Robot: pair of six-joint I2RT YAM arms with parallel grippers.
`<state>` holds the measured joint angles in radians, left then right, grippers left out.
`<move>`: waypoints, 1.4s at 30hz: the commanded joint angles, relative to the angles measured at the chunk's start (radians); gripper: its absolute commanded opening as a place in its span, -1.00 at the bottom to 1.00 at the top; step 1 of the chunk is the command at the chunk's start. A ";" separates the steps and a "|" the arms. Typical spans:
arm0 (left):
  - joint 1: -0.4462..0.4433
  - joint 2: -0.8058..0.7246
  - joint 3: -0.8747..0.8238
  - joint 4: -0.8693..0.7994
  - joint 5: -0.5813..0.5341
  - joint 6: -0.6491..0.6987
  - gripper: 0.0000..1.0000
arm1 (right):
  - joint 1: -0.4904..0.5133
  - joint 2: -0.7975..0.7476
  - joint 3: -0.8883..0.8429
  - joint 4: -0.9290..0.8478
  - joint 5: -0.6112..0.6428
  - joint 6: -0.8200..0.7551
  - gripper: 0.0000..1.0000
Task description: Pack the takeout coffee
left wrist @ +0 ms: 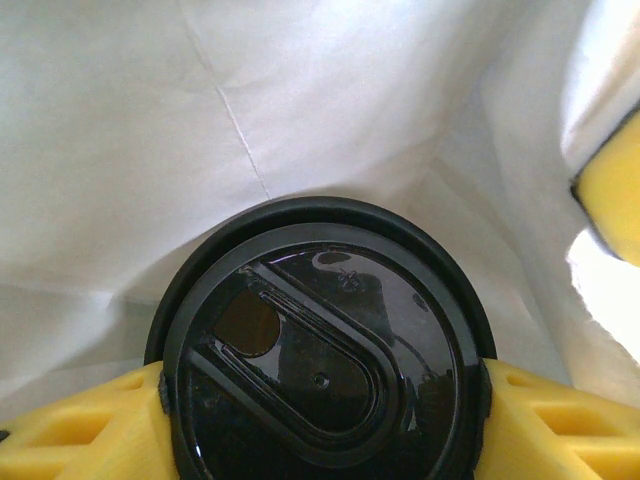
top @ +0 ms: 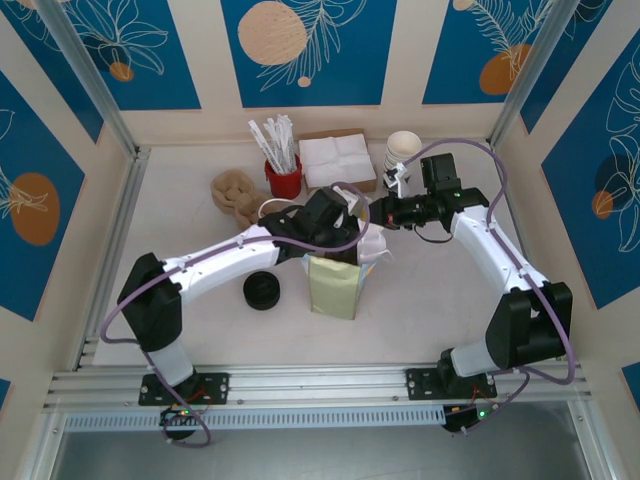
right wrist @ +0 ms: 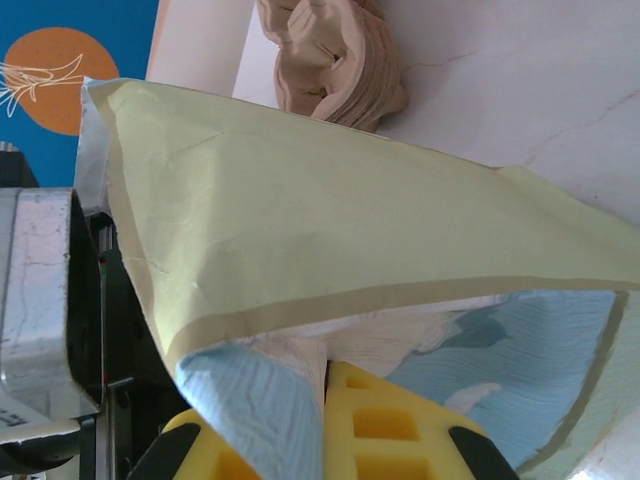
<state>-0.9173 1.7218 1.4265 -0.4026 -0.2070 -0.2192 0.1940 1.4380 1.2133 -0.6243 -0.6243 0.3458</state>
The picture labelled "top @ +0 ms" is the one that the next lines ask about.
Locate white paper bag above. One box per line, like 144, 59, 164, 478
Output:
257, 197, 396, 321

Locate brown cardboard napkin box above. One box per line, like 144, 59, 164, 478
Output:
298, 128, 379, 194

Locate red stirrer holder cup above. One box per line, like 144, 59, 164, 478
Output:
263, 153, 304, 200

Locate white napkin stack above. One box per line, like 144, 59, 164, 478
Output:
298, 133, 377, 184

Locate stack of paper cups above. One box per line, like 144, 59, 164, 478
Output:
388, 130, 424, 160

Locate brown cardboard cup carrier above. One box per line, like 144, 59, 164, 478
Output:
213, 199, 261, 232
209, 169, 271, 229

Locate thin black right gripper cable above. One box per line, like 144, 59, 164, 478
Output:
413, 226, 452, 245

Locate aluminium side frame rail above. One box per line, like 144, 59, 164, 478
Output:
492, 144, 619, 480
74, 147, 151, 371

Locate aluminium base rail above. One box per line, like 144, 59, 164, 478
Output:
44, 362, 591, 409

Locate aluminium frame post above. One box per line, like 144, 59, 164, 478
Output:
35, 0, 140, 159
489, 0, 599, 151

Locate grey slotted cable duct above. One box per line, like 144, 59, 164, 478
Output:
64, 405, 447, 432

